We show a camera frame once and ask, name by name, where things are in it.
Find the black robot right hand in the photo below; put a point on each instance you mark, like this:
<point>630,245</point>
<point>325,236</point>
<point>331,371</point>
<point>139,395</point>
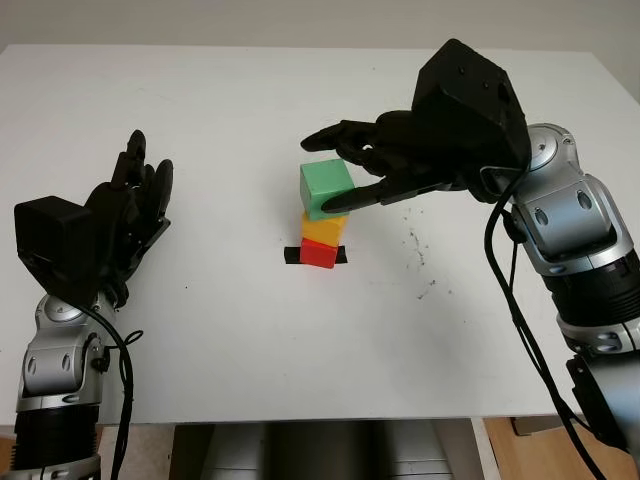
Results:
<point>400,150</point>

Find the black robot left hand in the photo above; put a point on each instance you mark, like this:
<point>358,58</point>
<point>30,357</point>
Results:
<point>125,210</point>

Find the green wooden block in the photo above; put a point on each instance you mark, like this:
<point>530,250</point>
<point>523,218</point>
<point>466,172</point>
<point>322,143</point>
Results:
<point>325,182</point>

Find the yellow wooden block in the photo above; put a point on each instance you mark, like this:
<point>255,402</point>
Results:
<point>325,229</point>

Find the red wooden block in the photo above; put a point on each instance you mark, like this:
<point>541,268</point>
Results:
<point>317,255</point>

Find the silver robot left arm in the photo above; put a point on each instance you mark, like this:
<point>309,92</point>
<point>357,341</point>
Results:
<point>55,365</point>

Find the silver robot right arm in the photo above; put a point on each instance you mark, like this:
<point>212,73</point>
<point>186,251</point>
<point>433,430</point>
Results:
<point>575,225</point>

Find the black tape strip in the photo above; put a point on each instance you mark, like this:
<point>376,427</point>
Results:
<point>291,256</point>

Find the white table leg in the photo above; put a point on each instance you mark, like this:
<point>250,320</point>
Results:
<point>137,455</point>
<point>487,450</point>

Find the grey robot torso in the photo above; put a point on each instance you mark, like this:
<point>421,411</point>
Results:
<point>320,450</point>

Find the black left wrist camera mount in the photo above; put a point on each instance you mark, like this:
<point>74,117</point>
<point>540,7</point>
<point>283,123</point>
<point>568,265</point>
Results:
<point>60,245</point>

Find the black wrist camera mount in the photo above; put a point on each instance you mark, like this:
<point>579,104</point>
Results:
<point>465,95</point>
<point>60,245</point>

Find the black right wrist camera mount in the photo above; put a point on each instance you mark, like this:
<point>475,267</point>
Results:
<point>465,95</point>

